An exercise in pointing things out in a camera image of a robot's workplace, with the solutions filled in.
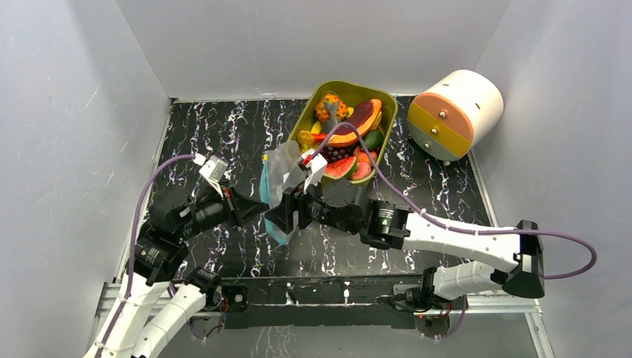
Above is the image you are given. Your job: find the purple grape bunch toy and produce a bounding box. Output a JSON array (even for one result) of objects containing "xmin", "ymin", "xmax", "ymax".
[{"xmin": 320, "ymin": 145, "xmax": 355, "ymax": 163}]

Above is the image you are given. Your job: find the grey fish toy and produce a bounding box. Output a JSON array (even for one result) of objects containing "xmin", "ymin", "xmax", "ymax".
[{"xmin": 320, "ymin": 101, "xmax": 340, "ymax": 134}]

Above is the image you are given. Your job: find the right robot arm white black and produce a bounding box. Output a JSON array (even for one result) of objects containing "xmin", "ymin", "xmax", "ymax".
[{"xmin": 265, "ymin": 180, "xmax": 545, "ymax": 309}]

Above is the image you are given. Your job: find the red chili toy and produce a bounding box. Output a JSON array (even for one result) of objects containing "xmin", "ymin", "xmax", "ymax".
[{"xmin": 310, "ymin": 134, "xmax": 328, "ymax": 145}]

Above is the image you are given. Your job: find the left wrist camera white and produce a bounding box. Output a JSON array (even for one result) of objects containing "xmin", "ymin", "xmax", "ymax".
[{"xmin": 193, "ymin": 154, "xmax": 228, "ymax": 198}]

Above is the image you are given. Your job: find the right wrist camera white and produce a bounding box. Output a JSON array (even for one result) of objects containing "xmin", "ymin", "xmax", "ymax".
[{"xmin": 297, "ymin": 149, "xmax": 328, "ymax": 192}]

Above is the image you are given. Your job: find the clear zip top bag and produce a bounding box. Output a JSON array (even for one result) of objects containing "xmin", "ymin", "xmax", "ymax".
[{"xmin": 259, "ymin": 140, "xmax": 317, "ymax": 247}]

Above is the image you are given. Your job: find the green avocado toy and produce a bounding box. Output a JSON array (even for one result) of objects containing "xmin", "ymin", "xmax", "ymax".
[{"xmin": 363, "ymin": 130, "xmax": 385, "ymax": 151}]

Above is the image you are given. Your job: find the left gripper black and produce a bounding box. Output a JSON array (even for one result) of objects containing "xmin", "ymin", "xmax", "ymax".
[{"xmin": 177, "ymin": 178, "xmax": 271, "ymax": 239}]

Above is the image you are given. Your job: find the peach toy upper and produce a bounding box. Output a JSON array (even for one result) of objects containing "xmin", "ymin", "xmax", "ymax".
[{"xmin": 353, "ymin": 147, "xmax": 377, "ymax": 167}]

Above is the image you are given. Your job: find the olive green plastic bin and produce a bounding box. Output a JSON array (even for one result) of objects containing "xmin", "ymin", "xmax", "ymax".
[{"xmin": 281, "ymin": 80, "xmax": 398, "ymax": 187}]

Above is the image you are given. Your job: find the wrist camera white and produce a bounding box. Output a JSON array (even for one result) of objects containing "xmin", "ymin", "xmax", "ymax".
[
  {"xmin": 297, "ymin": 149, "xmax": 328, "ymax": 192},
  {"xmin": 193, "ymin": 154, "xmax": 228, "ymax": 198}
]

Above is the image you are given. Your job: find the peach toy with leaf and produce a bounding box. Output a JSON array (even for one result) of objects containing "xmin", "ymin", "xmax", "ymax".
[{"xmin": 351, "ymin": 162, "xmax": 373, "ymax": 181}]

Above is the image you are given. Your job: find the watermelon slice toy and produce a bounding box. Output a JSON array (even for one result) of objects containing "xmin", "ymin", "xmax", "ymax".
[{"xmin": 324, "ymin": 157, "xmax": 358, "ymax": 180}]

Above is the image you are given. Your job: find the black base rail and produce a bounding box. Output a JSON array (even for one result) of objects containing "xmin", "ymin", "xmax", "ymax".
[{"xmin": 101, "ymin": 274, "xmax": 495, "ymax": 331}]

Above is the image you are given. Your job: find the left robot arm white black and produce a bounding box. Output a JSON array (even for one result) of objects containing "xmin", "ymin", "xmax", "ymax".
[{"xmin": 86, "ymin": 186, "xmax": 269, "ymax": 357}]

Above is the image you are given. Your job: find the round pastel drawer cabinet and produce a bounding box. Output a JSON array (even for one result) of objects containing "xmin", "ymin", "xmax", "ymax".
[{"xmin": 407, "ymin": 69, "xmax": 504, "ymax": 163}]

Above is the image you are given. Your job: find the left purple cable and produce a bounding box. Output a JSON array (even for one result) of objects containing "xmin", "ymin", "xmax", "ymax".
[{"xmin": 93, "ymin": 154, "xmax": 206, "ymax": 358}]

